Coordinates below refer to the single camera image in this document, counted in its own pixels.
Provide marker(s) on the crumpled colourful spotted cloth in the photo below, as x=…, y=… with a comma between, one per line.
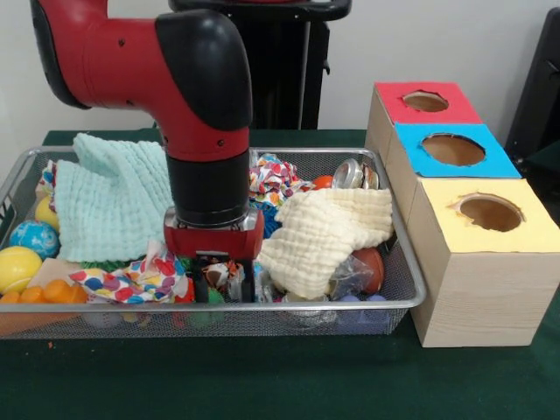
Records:
x=271, y=179

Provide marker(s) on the yellow tennis ball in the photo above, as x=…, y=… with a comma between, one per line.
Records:
x=17, y=269

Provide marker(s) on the blue globe ball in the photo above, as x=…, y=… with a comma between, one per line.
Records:
x=35, y=238

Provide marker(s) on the large colourful spotted cloth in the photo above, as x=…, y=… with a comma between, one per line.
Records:
x=131, y=280

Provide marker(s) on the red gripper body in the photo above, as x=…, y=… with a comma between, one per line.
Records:
x=214, y=242

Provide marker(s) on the brown toy football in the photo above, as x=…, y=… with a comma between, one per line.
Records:
x=372, y=264

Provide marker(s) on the dark green table cloth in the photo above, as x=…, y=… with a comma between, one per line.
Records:
x=262, y=380

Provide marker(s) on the crushed silver can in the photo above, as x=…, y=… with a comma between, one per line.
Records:
x=350, y=172

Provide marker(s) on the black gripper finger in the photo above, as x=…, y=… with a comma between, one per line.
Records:
x=247, y=284
x=202, y=284

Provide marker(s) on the orange plastic toy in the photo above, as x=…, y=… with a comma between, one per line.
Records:
x=57, y=291

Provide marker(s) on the cream waffle cloth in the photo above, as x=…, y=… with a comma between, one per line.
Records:
x=324, y=232

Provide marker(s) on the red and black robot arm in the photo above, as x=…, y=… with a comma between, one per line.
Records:
x=175, y=65

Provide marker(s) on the mint green waffle cloth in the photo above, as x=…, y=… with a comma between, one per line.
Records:
x=114, y=197

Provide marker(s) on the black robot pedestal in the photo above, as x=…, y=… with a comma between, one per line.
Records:
x=289, y=65

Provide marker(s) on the wooden box with three holes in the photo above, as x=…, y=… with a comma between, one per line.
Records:
x=481, y=297

